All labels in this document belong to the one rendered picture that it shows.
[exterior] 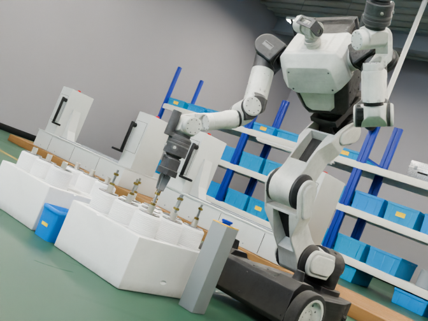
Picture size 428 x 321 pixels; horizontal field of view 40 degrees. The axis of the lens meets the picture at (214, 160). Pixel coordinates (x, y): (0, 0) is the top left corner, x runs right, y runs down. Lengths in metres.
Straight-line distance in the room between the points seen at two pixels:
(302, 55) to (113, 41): 7.39
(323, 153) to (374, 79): 0.51
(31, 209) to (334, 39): 1.32
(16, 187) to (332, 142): 1.28
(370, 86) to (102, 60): 7.68
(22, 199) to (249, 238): 2.23
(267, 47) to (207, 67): 8.50
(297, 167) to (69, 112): 4.57
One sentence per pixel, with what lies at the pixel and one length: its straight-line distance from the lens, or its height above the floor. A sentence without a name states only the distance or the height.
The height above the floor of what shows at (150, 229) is 0.21.
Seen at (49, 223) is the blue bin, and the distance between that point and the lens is 2.26.
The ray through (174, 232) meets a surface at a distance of 2.06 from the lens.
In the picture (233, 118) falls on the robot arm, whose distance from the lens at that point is 2.23.
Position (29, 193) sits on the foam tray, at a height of 0.11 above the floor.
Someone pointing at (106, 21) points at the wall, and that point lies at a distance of 9.41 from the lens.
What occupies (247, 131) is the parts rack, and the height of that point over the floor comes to 1.27.
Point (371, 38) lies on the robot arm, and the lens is 1.97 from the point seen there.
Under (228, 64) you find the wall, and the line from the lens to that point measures 11.22.
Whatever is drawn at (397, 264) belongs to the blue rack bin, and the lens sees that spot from 6.64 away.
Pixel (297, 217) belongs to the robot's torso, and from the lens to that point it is 2.33.
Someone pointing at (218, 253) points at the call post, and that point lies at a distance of 2.01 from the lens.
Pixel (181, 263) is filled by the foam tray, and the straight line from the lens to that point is 2.10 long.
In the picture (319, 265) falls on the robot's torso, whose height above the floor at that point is 0.28.
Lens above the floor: 0.42
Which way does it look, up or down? 2 degrees up
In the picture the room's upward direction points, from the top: 22 degrees clockwise
